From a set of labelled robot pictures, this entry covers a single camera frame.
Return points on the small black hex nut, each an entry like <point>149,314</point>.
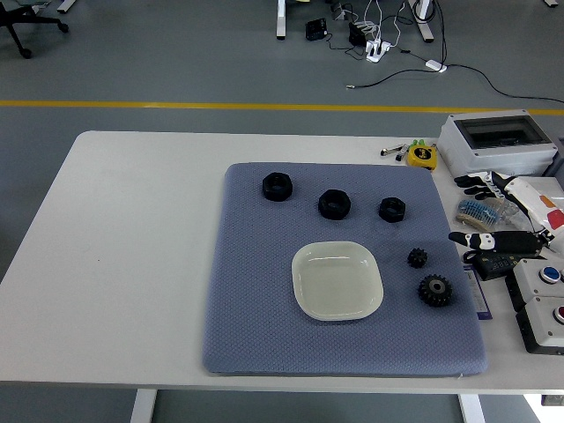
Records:
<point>392,210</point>

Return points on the grey box blue button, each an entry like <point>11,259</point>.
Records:
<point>537,277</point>

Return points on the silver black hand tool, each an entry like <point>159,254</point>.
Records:
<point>391,150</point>

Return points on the clear plastic parts bag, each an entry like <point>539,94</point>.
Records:
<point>513,216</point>

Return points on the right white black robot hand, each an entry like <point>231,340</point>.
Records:
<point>535,202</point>

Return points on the black office chair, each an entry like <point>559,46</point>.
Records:
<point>17,26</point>

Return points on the bag of blue resistors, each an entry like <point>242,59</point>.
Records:
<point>478,213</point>

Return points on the yellow tape measure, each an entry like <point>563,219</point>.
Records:
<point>421,157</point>

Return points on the grey electrical enclosure box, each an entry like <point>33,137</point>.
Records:
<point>498,154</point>

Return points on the large black hex nut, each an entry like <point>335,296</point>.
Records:
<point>334,203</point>
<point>276,187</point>

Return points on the green markers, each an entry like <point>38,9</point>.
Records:
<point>418,142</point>

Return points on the grey box red button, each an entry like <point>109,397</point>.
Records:
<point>546,326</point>

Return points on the white power strip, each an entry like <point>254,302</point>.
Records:
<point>378,49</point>

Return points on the white desk leg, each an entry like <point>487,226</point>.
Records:
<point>281,20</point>
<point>423,22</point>

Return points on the blue-grey textured mat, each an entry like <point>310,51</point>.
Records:
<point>264,308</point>

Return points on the white table leg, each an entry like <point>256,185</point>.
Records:
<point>471,408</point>
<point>143,406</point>

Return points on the purple-edged card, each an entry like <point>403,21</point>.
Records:
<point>478,295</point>

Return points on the small black gear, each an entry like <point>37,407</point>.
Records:
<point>417,257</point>

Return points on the black digital meter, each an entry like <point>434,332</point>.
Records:
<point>495,265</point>

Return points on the large black gear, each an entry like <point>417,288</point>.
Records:
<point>436,290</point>

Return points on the white square plate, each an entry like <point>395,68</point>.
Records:
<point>337,286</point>

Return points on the white power adapter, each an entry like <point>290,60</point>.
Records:
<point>435,65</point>

